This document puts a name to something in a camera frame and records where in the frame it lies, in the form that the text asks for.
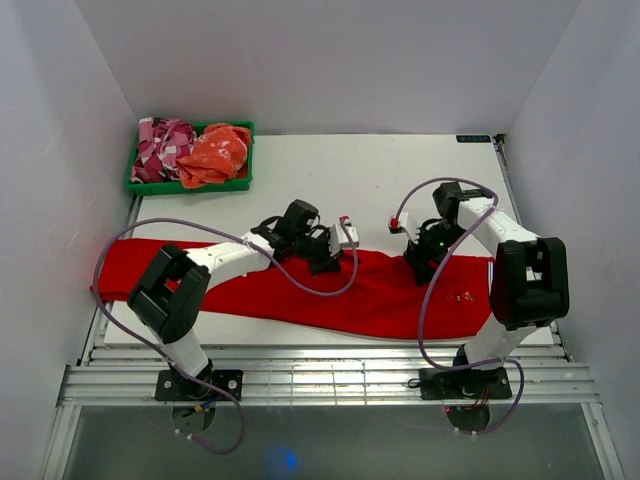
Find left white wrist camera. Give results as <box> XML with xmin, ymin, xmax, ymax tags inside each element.
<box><xmin>329</xmin><ymin>216</ymin><xmax>359</xmax><ymax>256</ymax></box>

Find green plastic tray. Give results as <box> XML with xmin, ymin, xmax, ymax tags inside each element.
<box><xmin>125</xmin><ymin>121</ymin><xmax>254</xmax><ymax>196</ymax></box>

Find orange crumpled garment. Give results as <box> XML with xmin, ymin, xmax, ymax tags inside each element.
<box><xmin>176</xmin><ymin>123</ymin><xmax>252</xmax><ymax>189</ymax></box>

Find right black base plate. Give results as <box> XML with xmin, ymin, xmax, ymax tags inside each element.
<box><xmin>418</xmin><ymin>367</ymin><xmax>512</xmax><ymax>400</ymax></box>

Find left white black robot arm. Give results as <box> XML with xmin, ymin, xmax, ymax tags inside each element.
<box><xmin>127</xmin><ymin>200</ymin><xmax>358</xmax><ymax>401</ymax></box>

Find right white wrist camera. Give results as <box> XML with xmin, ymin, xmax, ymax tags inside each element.
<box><xmin>388</xmin><ymin>212</ymin><xmax>420</xmax><ymax>245</ymax></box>

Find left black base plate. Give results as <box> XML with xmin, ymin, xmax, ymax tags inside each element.
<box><xmin>154</xmin><ymin>369</ymin><xmax>243</xmax><ymax>403</ymax></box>

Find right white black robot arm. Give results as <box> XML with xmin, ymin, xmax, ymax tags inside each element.
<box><xmin>389</xmin><ymin>177</ymin><xmax>570</xmax><ymax>401</ymax></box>

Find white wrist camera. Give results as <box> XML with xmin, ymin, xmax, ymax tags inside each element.
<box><xmin>388</xmin><ymin>212</ymin><xmax>420</xmax><ymax>245</ymax></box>
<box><xmin>329</xmin><ymin>216</ymin><xmax>359</xmax><ymax>256</ymax></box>

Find aluminium frame rail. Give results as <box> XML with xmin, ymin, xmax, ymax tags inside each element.
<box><xmin>58</xmin><ymin>345</ymin><xmax>599</xmax><ymax>407</ymax></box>

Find pink patterned garment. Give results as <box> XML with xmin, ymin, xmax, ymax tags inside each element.
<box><xmin>130</xmin><ymin>117</ymin><xmax>196</xmax><ymax>184</ymax></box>

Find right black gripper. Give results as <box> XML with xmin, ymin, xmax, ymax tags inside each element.
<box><xmin>402</xmin><ymin>222</ymin><xmax>468</xmax><ymax>287</ymax></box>

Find red trousers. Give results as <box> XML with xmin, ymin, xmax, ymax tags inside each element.
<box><xmin>89</xmin><ymin>238</ymin><xmax>499</xmax><ymax>344</ymax></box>

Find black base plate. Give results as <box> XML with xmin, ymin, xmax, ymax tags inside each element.
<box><xmin>418</xmin><ymin>367</ymin><xmax>512</xmax><ymax>400</ymax></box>
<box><xmin>154</xmin><ymin>369</ymin><xmax>243</xmax><ymax>403</ymax></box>

